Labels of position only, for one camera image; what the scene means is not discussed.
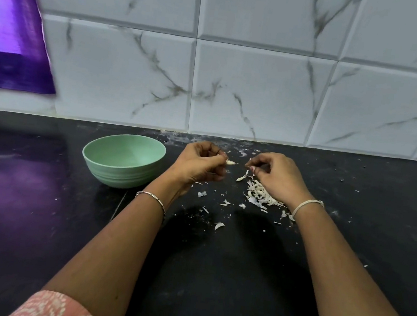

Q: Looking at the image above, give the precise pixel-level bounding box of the silver wrist bracelet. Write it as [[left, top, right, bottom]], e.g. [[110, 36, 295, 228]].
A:
[[132, 190, 169, 223], [290, 197, 326, 226]]

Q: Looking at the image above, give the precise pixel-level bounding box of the purple cloth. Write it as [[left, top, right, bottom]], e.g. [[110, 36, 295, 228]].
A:
[[0, 0, 68, 96]]

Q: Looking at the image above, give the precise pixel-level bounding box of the person's left forearm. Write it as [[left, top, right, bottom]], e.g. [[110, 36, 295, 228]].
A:
[[40, 175, 183, 316]]

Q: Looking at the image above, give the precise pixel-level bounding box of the silver right wrist bracelet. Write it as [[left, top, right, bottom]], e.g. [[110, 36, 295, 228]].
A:
[[290, 197, 326, 226]]

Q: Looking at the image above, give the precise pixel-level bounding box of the pink patterned left sleeve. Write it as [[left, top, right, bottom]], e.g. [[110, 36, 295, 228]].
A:
[[7, 285, 107, 316]]

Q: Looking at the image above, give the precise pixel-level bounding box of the pile of white garlic peels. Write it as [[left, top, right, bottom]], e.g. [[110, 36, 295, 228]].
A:
[[230, 167, 303, 224]]

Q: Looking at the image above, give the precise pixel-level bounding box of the person's right forearm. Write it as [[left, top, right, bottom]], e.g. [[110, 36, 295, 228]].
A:
[[282, 205, 417, 316]]

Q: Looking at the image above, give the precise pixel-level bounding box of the person's left hand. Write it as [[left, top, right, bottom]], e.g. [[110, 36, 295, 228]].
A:
[[163, 136, 233, 204]]

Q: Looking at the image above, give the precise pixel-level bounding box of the silver left wrist bracelet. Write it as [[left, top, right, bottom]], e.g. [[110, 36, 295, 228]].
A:
[[132, 190, 169, 223]]

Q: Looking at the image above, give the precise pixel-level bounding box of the person's right hand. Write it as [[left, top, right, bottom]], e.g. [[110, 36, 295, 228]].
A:
[[239, 149, 322, 218]]

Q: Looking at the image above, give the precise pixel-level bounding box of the mint green bowl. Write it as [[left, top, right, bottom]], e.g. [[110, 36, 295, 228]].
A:
[[78, 128, 169, 194]]

